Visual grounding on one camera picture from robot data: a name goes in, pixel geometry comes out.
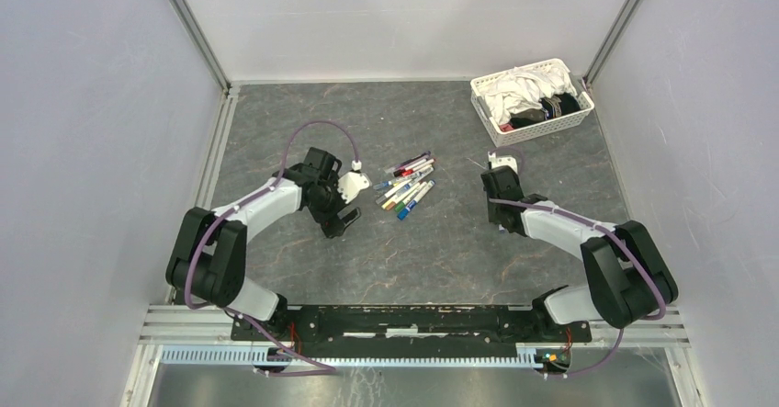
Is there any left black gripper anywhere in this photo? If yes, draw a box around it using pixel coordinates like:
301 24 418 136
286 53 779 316
308 171 362 239

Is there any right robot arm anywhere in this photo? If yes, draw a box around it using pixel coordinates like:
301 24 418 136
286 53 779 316
480 165 679 341

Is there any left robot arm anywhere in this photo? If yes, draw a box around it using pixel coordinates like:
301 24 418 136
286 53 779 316
165 147 371 341

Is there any orange cap marker pen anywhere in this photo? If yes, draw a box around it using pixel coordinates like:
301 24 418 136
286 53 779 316
381 179 421 210

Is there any black cloth in basket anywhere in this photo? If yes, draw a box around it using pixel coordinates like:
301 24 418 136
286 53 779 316
509 93 581 130

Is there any white cloth in basket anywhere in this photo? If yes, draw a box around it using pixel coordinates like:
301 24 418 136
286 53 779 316
478 63 578 126

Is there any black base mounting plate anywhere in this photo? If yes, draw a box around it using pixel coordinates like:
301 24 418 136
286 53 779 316
261 304 593 358

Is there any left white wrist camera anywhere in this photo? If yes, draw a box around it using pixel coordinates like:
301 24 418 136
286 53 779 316
337 160 372 205

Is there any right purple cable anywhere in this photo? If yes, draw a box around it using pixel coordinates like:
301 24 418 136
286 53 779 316
486 145 668 379

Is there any white slotted cable duct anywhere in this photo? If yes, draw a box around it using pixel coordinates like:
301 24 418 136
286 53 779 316
160 345 543 370

